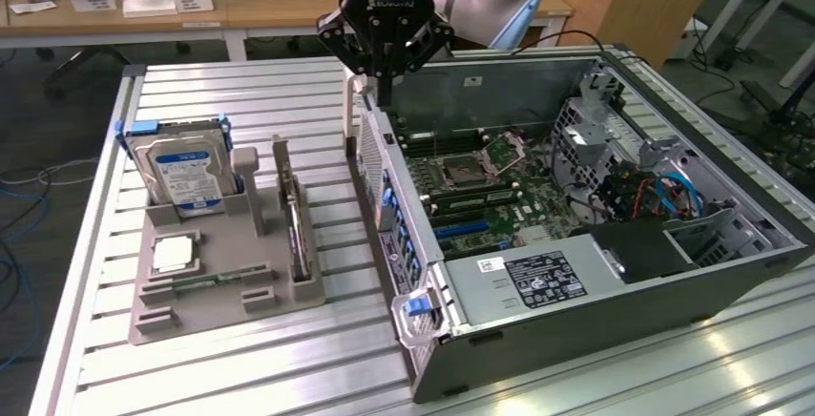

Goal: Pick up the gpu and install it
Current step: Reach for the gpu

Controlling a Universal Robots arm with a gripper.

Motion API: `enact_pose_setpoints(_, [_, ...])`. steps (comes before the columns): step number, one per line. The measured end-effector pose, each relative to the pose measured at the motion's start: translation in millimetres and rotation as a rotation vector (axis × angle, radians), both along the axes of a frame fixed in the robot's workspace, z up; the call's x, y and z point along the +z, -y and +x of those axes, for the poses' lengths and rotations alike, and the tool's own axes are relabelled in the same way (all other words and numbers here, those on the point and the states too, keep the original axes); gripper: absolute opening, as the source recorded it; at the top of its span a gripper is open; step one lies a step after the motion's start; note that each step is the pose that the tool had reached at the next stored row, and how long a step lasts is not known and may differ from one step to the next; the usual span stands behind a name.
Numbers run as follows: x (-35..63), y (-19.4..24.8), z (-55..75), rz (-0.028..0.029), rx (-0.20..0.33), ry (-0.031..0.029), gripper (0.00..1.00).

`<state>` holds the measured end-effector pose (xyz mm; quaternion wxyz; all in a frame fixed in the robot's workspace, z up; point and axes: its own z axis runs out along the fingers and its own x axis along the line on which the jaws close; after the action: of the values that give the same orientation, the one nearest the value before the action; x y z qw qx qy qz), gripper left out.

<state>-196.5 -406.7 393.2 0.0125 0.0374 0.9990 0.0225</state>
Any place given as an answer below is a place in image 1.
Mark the grey plastic parts rack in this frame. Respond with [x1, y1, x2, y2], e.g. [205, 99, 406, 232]
[127, 146, 325, 346]

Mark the wooden cabinet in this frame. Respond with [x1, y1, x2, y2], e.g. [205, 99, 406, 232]
[526, 0, 730, 70]

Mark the blue expansion slot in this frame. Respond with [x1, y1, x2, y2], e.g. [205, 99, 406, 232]
[434, 218, 492, 241]

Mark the hard disk with blue bracket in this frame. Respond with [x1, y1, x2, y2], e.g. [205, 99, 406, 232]
[115, 114, 239, 219]

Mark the metal disk bay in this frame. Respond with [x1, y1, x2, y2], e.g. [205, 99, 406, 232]
[548, 95, 645, 189]

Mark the grey floor cable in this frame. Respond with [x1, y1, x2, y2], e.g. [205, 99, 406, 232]
[0, 155, 101, 187]

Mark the green RAM stick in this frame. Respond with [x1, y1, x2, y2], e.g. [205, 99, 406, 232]
[169, 270, 243, 293]

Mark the black cable over case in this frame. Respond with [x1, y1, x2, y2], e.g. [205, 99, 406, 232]
[508, 29, 645, 62]

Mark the wooden desk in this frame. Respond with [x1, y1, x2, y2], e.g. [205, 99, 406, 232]
[0, 0, 576, 51]

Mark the installed RAM stick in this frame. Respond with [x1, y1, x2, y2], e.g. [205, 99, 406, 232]
[430, 190, 517, 213]

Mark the CPU socket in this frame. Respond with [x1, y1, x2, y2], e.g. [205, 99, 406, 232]
[437, 153, 494, 193]

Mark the black open PC case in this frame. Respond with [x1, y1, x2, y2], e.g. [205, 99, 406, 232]
[352, 43, 815, 406]

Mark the black chair base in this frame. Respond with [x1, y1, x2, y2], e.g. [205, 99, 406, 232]
[42, 45, 135, 101]

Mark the white paper label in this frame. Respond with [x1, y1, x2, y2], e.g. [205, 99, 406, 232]
[7, 0, 58, 14]

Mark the grey power supply unit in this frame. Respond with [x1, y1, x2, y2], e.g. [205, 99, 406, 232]
[441, 234, 629, 329]

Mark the blue floor cable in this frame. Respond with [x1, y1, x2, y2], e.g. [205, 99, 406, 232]
[0, 185, 53, 375]

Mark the white desk frame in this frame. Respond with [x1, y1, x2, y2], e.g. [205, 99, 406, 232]
[694, 0, 815, 89]

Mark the green motherboard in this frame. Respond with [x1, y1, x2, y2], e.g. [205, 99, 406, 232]
[386, 110, 593, 262]

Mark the blue case latch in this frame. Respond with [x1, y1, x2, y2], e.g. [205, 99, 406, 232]
[404, 293, 437, 318]

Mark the silver CPU chip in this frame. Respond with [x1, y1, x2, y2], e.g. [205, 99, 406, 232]
[151, 238, 197, 274]

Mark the blue wire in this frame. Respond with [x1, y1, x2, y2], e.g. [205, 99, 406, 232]
[654, 174, 705, 219]

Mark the graphics card with metal bracket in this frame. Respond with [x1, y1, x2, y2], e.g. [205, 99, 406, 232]
[269, 134, 317, 284]

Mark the red wire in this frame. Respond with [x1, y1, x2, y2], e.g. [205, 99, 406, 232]
[629, 177, 664, 219]

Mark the metal socket cover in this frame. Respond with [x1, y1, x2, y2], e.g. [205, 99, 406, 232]
[480, 131, 530, 170]

